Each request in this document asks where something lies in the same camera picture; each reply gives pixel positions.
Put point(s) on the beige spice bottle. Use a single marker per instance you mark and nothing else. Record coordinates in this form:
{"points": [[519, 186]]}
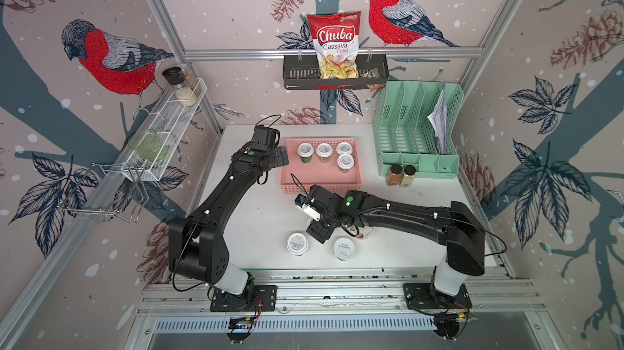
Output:
{"points": [[408, 175]]}

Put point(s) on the Chobani yogurt cup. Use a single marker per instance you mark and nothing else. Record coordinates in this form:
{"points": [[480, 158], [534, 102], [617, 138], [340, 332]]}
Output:
{"points": [[365, 233]]}

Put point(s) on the green yogurt cup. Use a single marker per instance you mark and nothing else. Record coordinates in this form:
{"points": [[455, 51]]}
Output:
{"points": [[344, 249], [297, 244], [306, 152]]}

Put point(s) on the black wire wall basket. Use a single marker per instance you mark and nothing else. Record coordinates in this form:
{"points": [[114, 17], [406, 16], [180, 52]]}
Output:
{"points": [[304, 73]]}

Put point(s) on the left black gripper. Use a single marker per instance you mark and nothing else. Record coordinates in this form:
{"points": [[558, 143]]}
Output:
{"points": [[281, 156]]}

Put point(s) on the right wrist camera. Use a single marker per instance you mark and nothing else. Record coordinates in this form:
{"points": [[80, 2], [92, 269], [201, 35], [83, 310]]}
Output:
{"points": [[311, 212]]}

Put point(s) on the papers in organizer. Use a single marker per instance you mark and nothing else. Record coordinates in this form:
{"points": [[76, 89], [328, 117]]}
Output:
{"points": [[438, 120]]}

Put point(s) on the white wire wall shelf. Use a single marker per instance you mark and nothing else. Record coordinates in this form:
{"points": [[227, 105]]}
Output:
{"points": [[170, 122]]}

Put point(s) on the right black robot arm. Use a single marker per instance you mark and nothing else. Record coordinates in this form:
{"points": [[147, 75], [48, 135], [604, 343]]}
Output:
{"points": [[454, 227]]}

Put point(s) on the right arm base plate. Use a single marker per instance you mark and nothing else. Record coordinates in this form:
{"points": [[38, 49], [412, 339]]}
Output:
{"points": [[423, 296]]}

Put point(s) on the black lid spice jar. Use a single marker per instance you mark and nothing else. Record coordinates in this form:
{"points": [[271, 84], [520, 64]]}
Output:
{"points": [[182, 91]]}

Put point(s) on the green plastic file organizer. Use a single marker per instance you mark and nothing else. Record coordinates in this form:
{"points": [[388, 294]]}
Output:
{"points": [[404, 135]]}

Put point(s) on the wire rack hanger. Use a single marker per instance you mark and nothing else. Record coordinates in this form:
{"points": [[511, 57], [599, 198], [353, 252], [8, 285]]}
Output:
{"points": [[120, 194]]}

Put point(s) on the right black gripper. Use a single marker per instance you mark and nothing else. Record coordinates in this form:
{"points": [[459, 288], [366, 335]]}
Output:
{"points": [[315, 233]]}

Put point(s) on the pink plastic basket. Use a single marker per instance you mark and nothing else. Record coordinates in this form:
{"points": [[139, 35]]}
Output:
{"points": [[327, 175]]}

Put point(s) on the red Chuba chips bag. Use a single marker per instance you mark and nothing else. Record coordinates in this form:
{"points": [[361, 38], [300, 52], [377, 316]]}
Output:
{"points": [[336, 40]]}

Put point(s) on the orange spice bottle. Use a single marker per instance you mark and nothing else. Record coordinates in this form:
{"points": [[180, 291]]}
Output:
{"points": [[393, 177]]}

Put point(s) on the white yogurt bottle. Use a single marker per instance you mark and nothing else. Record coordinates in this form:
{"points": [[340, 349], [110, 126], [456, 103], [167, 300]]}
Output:
{"points": [[324, 152], [345, 162], [344, 148]]}

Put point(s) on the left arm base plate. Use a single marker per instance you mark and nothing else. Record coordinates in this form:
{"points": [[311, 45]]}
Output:
{"points": [[259, 298]]}

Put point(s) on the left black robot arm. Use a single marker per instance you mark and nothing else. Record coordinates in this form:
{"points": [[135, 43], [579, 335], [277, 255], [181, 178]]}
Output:
{"points": [[196, 244]]}

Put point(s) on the green glass cup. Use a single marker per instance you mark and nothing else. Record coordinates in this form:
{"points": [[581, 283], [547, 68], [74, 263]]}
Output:
{"points": [[148, 145]]}

